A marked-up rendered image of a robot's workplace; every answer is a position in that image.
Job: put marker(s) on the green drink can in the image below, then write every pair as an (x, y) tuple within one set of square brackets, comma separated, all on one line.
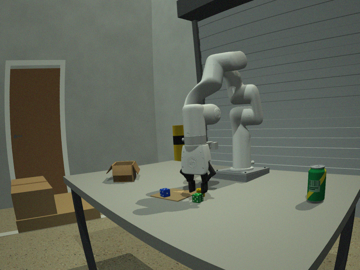
[(316, 183)]

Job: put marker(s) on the green die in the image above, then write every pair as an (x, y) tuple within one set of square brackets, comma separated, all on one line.
[(197, 197)]

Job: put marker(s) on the brown cardboard box with flaps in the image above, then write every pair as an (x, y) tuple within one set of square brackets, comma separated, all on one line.
[(127, 173)]

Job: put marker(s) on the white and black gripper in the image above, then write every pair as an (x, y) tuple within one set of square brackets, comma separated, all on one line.
[(196, 160)]

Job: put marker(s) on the blue die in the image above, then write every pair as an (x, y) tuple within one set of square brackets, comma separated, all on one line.
[(165, 192)]

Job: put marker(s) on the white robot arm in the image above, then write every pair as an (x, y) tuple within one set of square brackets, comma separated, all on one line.
[(197, 116)]

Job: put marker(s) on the tan square mat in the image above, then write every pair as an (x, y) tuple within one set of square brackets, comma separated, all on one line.
[(176, 195)]

